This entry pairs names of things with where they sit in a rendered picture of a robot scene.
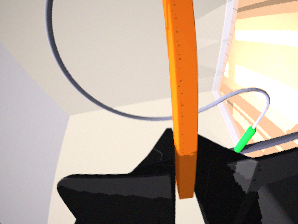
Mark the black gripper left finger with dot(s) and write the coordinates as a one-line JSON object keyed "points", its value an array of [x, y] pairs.
{"points": [[147, 190]]}

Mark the orange handle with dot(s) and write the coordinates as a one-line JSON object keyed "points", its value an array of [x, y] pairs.
{"points": [[180, 27]]}

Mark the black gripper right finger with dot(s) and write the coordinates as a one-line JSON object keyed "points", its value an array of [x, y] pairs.
{"points": [[226, 181]]}

